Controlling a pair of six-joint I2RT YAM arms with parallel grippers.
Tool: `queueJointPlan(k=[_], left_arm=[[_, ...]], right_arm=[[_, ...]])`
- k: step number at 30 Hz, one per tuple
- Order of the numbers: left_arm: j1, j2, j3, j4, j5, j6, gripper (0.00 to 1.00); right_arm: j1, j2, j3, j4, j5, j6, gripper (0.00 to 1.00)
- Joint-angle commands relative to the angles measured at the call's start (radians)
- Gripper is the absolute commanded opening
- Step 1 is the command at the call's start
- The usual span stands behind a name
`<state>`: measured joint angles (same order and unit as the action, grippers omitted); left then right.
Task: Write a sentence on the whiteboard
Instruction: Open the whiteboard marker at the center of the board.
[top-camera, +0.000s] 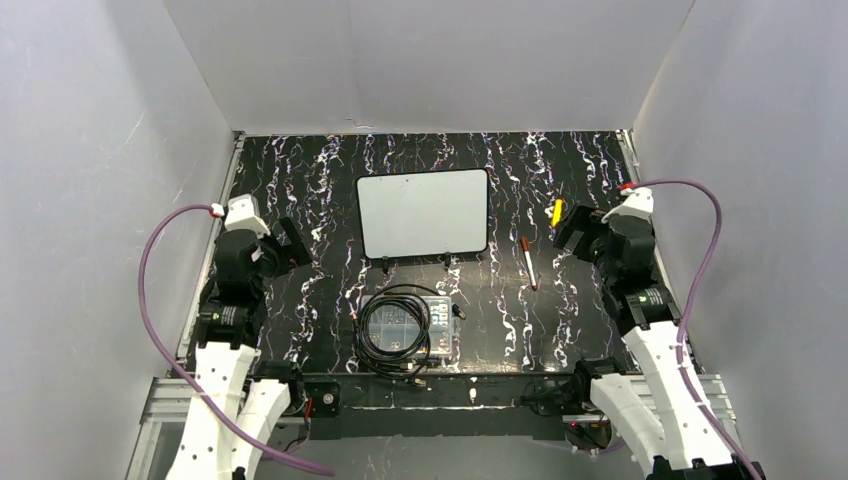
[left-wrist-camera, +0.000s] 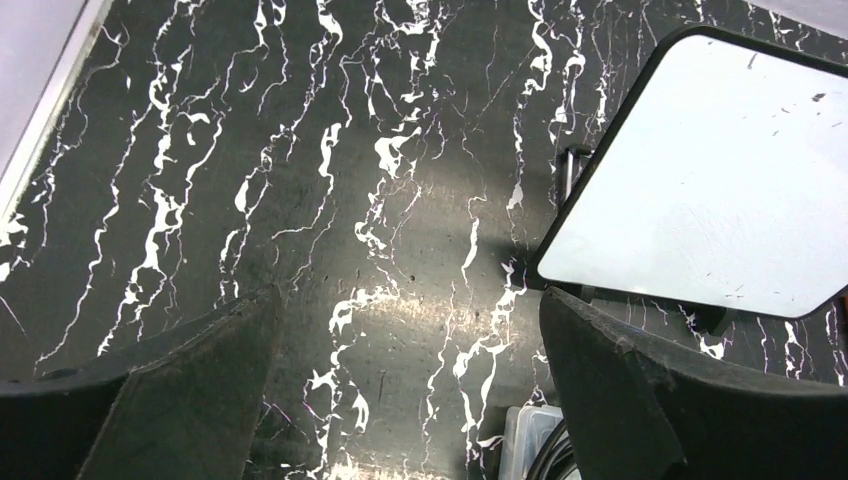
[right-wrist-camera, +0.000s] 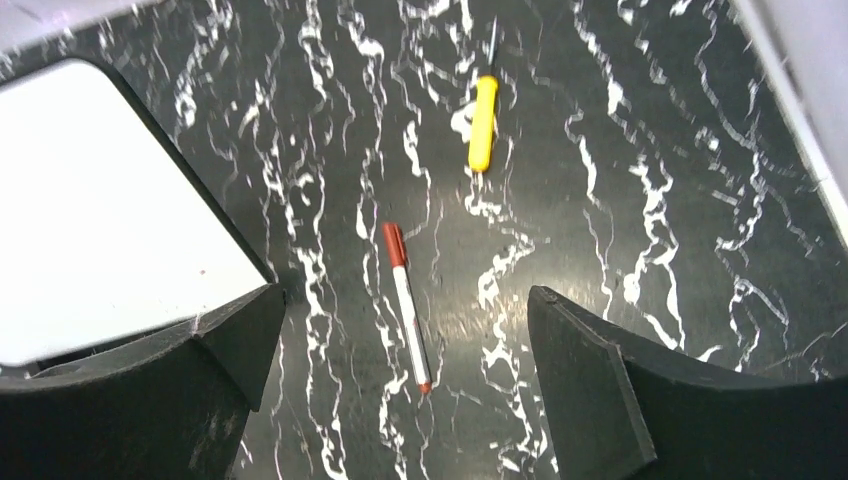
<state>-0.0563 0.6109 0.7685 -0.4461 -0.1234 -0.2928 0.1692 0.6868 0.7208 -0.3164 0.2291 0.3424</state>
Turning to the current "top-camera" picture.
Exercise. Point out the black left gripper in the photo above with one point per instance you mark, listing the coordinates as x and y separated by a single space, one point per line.
274 250

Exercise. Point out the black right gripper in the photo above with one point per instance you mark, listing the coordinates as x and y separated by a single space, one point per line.
589 230

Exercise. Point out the red whiteboard marker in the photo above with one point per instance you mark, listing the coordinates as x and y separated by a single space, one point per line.
525 247

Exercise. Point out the small white whiteboard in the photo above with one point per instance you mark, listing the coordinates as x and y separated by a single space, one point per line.
418 214

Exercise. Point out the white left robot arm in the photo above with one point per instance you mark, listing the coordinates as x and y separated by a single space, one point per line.
237 400

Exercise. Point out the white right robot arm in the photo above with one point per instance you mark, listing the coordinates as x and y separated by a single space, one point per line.
675 433

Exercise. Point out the clear plastic parts box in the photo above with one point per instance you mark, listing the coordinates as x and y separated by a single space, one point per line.
407 327

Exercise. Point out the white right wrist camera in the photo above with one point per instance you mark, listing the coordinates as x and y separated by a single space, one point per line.
638 202

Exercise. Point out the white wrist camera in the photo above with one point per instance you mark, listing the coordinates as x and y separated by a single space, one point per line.
242 213
638 202

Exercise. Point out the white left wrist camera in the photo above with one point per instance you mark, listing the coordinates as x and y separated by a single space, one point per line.
242 213

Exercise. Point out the aluminium front rail frame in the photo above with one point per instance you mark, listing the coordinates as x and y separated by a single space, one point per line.
169 398

